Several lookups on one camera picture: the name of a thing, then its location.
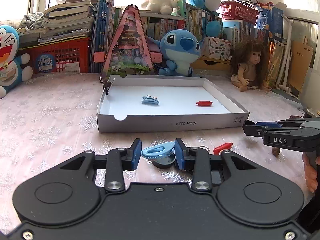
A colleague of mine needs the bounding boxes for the blue alien plush toy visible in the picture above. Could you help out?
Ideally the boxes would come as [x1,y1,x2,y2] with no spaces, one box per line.
[147,29,203,77]

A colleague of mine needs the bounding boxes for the red plastic basket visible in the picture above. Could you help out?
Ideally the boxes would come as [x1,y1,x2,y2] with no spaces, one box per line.
[220,1,260,26]

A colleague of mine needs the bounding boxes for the blue packet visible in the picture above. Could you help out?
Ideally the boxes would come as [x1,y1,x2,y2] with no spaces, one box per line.
[257,4,285,42]

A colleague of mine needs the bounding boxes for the long-haired baby doll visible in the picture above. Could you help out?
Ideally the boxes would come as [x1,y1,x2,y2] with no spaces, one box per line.
[230,39,272,92]

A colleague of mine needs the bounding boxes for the decorated blue hair clip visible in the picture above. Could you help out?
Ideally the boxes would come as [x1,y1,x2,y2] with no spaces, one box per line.
[141,95,161,105]

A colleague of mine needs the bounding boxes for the black round lid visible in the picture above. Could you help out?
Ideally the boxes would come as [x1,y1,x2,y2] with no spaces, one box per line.
[152,154,176,170]

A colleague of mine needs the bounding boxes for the gold foil bags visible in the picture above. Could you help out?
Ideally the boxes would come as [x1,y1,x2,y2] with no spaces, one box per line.
[265,38,286,87]

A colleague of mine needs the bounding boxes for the white cardboard box lid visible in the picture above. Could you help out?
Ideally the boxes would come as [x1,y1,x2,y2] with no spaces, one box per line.
[96,74,250,133]

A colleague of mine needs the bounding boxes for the pink triangular dollhouse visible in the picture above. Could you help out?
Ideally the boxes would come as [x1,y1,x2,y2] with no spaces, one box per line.
[94,4,163,83]

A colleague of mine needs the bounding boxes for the brown paper envelope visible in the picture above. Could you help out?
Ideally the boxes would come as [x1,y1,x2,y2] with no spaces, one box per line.
[287,40,314,93]

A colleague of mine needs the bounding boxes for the grey patterned cloth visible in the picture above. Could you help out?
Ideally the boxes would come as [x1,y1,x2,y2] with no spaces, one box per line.
[19,12,47,30]

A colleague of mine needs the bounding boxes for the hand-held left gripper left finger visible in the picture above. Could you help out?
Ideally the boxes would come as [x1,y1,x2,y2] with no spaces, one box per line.
[59,138,142,192]

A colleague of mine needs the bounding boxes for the stack of books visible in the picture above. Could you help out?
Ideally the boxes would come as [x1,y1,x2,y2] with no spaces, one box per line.
[17,0,97,47]

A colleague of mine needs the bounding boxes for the black binder clip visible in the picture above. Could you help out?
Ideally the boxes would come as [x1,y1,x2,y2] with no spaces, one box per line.
[100,77,116,96]

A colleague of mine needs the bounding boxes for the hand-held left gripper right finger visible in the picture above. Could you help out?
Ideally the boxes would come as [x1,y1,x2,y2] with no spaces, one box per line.
[174,138,258,193]

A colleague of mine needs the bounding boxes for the row of thin blue books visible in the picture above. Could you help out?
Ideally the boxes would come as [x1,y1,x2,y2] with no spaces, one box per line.
[90,0,123,73]

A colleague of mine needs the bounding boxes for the row of upright books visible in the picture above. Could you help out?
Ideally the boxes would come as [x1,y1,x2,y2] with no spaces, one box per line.
[139,2,259,44]

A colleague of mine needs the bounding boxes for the blue robot cat plush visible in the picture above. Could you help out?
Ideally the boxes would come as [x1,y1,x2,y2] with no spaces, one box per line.
[0,25,34,99]

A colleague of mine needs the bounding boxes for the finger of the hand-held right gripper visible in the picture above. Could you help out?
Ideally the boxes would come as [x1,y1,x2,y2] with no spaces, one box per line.
[256,120,304,129]
[242,120,269,138]

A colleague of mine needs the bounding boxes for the pink snowflake tablecloth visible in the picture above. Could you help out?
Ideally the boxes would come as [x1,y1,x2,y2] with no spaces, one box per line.
[0,72,320,205]

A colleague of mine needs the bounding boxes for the black cable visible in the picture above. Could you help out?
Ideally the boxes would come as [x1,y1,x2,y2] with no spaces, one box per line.
[220,0,259,8]

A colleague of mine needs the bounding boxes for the wooden drawer box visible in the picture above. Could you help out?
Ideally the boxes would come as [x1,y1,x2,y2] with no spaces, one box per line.
[190,56,233,73]

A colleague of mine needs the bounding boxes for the red plastic crate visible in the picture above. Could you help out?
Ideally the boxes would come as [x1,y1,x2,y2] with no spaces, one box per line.
[19,37,92,74]

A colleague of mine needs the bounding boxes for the person's right hand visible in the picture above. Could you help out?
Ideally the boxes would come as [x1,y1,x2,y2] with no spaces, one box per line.
[302,152,320,194]

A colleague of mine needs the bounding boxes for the plain blue hair clip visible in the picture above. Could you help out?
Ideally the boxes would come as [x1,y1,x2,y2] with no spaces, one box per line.
[141,141,175,159]

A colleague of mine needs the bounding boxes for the white printed carton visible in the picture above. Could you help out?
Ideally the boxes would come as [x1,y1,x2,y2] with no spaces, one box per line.
[201,36,233,61]

